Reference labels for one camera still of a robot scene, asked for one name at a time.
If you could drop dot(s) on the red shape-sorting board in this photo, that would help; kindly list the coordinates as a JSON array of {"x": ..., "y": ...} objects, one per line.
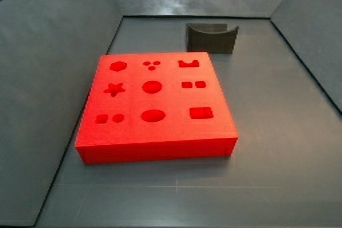
[{"x": 156, "y": 107}]

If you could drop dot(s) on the black curved holder stand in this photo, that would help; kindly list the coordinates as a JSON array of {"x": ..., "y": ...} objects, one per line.
[{"x": 208, "y": 37}]

